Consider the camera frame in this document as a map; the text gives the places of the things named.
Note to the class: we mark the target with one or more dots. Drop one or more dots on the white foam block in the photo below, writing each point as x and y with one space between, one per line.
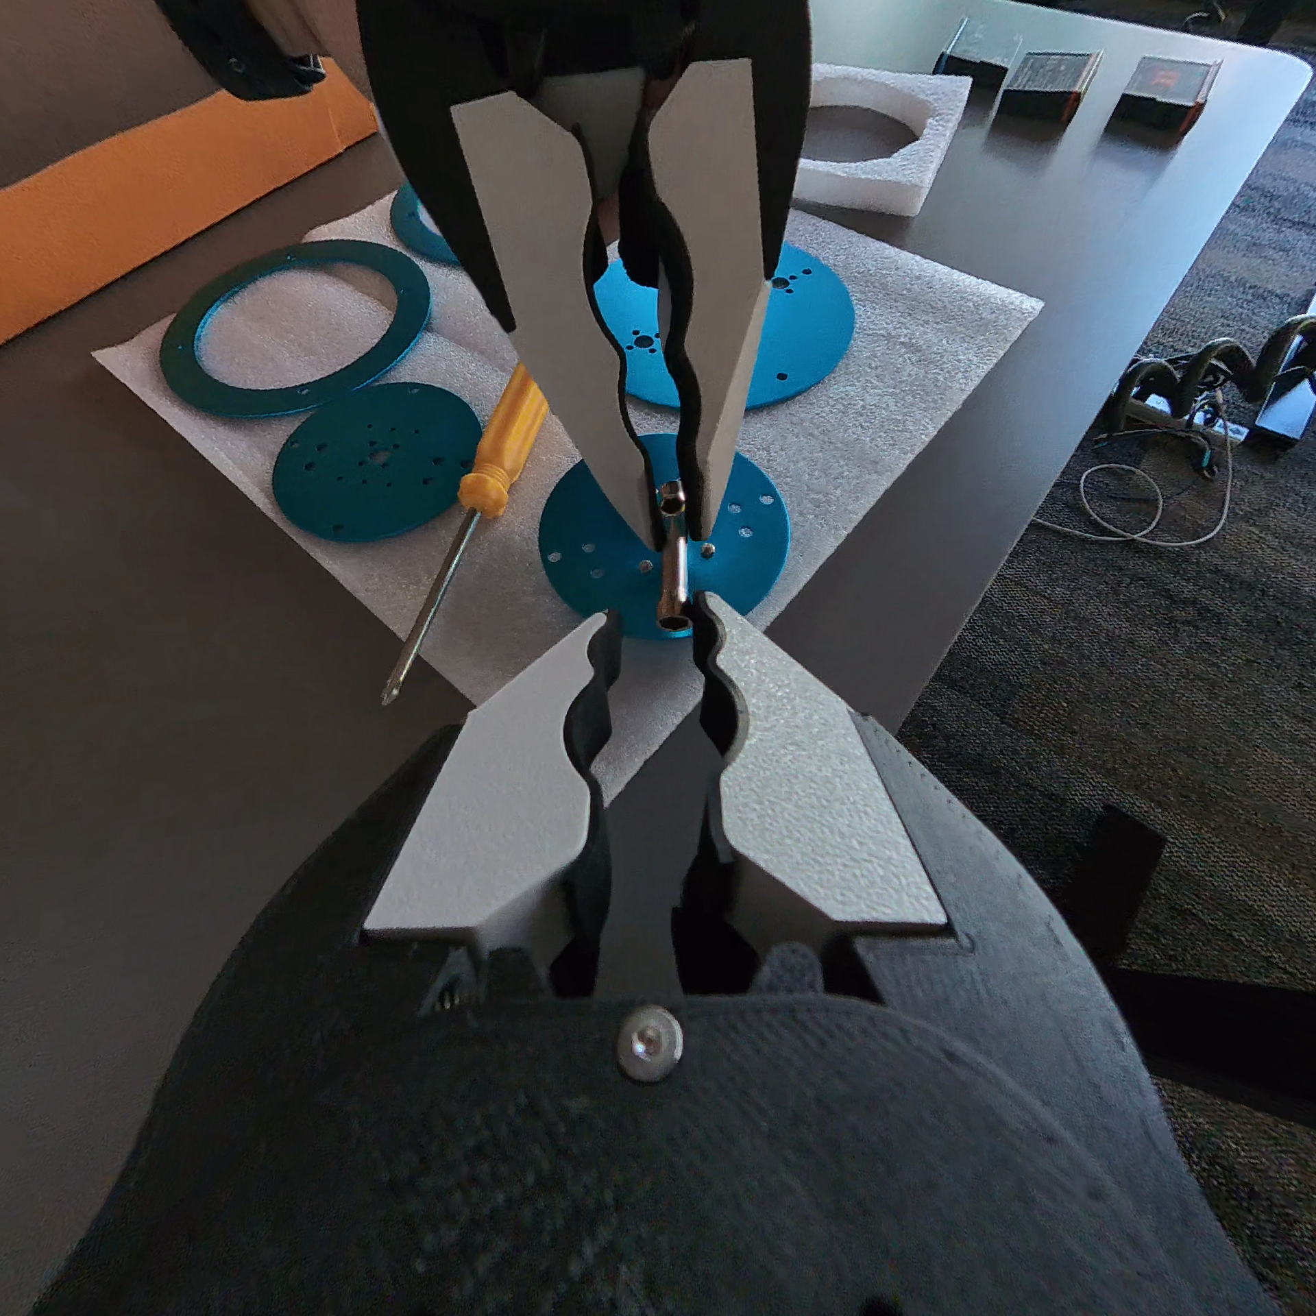
925 175

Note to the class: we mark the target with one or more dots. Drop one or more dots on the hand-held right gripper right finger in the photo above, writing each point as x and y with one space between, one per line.
823 822

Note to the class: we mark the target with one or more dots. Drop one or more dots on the large blue disc with cutout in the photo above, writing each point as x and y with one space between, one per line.
802 337

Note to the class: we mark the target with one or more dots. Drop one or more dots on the blue disc with brass standoffs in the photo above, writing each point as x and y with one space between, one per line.
597 576

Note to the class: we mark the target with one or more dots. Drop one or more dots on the orange cardboard box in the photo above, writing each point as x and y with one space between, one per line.
155 194

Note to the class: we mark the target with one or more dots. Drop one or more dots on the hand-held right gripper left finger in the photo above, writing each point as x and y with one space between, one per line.
493 822

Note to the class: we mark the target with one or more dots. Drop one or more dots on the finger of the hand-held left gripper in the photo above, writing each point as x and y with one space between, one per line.
546 256
721 256

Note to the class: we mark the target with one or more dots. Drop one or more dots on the blue disc with many holes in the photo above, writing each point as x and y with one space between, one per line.
339 492

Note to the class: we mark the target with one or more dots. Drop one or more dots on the grey desk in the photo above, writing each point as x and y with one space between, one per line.
205 822

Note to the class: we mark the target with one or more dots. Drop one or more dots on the white foam sheet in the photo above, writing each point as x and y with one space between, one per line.
925 337

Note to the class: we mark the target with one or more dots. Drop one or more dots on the black desk foot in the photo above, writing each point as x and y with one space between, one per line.
1285 405

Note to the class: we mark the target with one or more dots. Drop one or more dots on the silver socket wrench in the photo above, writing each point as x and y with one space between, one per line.
675 576

